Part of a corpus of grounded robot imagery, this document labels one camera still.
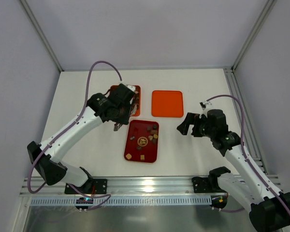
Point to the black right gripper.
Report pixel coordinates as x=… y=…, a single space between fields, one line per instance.
x=194 y=124

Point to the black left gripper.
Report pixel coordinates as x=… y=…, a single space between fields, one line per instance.
x=126 y=116

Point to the orange chocolate tin box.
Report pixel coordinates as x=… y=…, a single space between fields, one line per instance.
x=136 y=101

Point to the orange tin lid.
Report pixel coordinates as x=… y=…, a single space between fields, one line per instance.
x=167 y=103

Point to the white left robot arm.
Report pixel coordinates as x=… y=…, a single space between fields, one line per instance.
x=46 y=157

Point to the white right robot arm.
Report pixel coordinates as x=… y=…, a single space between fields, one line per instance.
x=267 y=206

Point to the tan Sweet square chocolate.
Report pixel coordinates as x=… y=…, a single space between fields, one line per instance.
x=128 y=156

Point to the red tray with gold rim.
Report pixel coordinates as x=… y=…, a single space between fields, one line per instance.
x=138 y=129

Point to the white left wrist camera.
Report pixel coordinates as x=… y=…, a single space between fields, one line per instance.
x=132 y=88

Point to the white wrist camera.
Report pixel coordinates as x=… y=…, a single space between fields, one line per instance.
x=206 y=107
x=132 y=88

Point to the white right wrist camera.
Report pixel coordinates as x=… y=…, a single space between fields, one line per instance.
x=206 y=107

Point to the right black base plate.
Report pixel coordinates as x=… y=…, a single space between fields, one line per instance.
x=203 y=185

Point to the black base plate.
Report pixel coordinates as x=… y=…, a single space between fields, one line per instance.
x=92 y=186
x=203 y=185

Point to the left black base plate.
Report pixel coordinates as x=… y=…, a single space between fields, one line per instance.
x=92 y=186

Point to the aluminium front rail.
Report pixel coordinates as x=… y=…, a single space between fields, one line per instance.
x=177 y=185

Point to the perforated cable duct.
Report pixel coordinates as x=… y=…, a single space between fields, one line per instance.
x=123 y=200

